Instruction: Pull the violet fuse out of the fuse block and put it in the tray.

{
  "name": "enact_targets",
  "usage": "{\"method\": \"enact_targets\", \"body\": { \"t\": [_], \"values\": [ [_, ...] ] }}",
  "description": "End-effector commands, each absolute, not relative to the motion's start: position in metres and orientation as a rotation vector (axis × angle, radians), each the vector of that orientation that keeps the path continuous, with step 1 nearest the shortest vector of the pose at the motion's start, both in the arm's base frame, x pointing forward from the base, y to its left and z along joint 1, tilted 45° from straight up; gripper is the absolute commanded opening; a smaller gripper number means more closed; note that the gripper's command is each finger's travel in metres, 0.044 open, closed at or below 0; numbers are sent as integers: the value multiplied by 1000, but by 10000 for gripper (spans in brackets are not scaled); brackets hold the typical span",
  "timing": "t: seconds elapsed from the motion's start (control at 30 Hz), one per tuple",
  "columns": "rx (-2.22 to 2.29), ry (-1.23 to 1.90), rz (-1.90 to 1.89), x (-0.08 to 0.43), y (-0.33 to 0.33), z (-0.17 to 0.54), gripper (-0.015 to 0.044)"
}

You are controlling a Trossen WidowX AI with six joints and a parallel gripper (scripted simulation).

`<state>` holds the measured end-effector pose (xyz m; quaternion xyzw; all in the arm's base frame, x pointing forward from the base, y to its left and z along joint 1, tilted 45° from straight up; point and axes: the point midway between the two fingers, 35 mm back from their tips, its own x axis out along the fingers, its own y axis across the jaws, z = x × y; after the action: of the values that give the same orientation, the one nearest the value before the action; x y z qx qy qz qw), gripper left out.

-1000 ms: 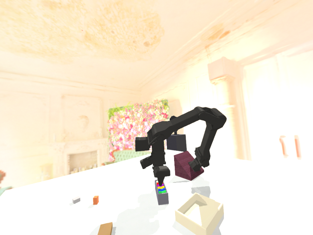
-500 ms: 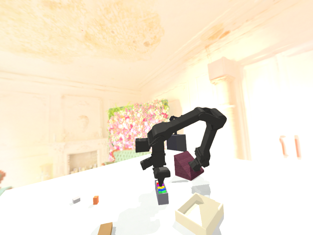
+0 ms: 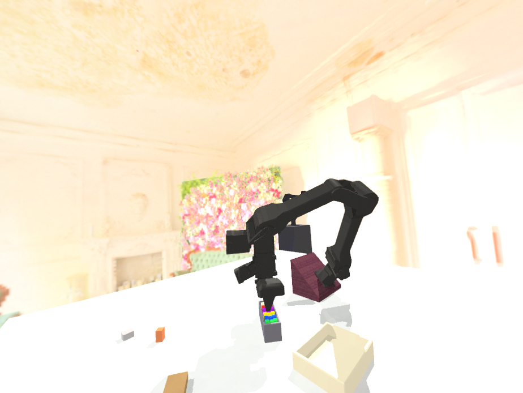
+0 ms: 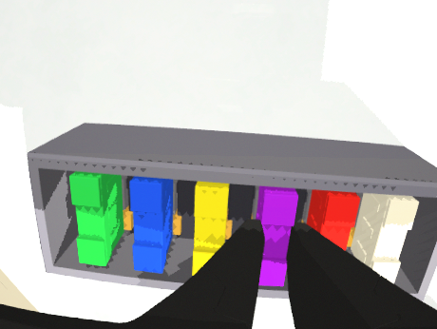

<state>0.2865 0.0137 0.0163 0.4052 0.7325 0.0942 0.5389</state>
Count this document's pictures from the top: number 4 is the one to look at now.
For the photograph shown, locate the cream rectangular tray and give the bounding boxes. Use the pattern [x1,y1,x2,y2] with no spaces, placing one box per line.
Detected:
[0,269,39,313]

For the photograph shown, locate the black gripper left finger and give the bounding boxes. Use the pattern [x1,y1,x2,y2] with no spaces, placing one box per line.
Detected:
[0,219,265,329]

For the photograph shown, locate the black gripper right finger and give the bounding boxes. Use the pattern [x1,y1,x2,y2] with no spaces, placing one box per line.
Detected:
[285,223,437,329]

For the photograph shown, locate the violet fuse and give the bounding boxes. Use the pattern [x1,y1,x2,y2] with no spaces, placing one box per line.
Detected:
[256,186,298,287]

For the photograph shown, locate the yellow fuse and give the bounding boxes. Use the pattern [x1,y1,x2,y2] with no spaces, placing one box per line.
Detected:
[192,183,229,276]

